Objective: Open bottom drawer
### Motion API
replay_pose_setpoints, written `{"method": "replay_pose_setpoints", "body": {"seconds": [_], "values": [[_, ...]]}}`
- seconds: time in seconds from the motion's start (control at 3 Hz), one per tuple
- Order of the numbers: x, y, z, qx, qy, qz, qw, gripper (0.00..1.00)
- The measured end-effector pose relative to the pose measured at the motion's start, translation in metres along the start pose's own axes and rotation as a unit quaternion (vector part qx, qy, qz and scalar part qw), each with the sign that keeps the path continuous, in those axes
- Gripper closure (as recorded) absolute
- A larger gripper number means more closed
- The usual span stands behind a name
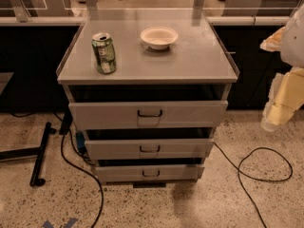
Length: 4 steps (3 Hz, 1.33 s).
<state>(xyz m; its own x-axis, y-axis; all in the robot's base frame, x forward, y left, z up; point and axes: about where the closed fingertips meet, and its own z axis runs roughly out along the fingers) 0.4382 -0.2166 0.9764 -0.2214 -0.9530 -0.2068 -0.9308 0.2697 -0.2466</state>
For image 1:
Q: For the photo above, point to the black metal floor stand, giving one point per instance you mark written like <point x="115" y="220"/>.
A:
<point x="37" y="153"/>

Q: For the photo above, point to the grey drawer cabinet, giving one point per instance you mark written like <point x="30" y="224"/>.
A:
<point x="194" y="68"/>

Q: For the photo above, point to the grey bottom drawer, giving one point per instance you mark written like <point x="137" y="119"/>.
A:
<point x="177" y="172"/>

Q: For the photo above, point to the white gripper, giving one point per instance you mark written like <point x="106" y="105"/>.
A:
<point x="294" y="47"/>

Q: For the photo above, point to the grey top drawer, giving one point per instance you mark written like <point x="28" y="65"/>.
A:
<point x="133" y="115"/>

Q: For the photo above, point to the grey middle drawer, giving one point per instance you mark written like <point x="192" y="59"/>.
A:
<point x="148" y="149"/>

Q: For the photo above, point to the white bowl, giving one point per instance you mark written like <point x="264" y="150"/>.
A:
<point x="159" y="38"/>

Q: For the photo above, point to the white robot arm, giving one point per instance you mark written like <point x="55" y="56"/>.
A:
<point x="292" y="46"/>

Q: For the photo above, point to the grey drawer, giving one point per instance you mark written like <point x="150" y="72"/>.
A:
<point x="148" y="149"/>
<point x="177" y="172"/>
<point x="133" y="115"/>

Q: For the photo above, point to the green soda can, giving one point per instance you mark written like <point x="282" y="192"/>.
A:
<point x="104" y="52"/>

